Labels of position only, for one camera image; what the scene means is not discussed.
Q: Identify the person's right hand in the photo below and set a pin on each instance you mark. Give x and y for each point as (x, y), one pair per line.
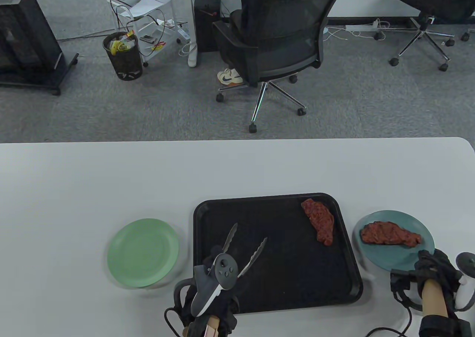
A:
(441, 270)

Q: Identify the person's left hand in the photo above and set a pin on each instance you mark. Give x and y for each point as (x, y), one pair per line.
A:
(226, 309)

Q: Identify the grey tracking controller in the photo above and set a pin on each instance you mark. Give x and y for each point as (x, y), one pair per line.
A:
(465, 262)
(226, 272)

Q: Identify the teal blue plate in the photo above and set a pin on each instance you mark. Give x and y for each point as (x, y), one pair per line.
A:
(378, 255)

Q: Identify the long red steak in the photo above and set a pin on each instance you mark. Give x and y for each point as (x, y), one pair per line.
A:
(386, 235)

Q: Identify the green plate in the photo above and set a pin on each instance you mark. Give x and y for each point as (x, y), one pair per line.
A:
(143, 253)

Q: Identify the chunky red steak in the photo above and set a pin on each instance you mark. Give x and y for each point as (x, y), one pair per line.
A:
(321, 222)

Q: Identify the person's right forearm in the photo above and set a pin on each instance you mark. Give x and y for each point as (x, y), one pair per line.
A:
(432, 296)

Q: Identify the person's left forearm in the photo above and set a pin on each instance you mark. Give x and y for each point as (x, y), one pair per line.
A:
(212, 317)

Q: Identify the pink wrist watch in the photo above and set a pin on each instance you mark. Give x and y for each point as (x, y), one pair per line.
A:
(211, 329)

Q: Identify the black plastic tray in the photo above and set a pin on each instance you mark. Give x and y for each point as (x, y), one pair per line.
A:
(289, 277)

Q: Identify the white power strip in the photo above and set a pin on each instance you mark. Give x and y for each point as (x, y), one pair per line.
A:
(192, 56)
(362, 27)

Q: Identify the black mesh waste bin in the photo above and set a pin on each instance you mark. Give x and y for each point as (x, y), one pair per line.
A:
(124, 62)

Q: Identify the black phone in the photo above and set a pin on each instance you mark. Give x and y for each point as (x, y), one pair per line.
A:
(148, 38)

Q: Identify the black mesh office chair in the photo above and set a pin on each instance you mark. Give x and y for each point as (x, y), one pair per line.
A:
(289, 25)

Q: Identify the black computer tower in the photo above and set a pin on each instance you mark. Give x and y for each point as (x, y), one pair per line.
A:
(206, 18)

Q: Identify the white paper sheets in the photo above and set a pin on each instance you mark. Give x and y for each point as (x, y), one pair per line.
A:
(146, 6)

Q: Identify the black wheeled cabinet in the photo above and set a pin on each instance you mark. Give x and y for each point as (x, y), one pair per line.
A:
(26, 36)

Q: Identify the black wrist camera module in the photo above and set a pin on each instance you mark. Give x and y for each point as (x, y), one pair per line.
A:
(399, 283)

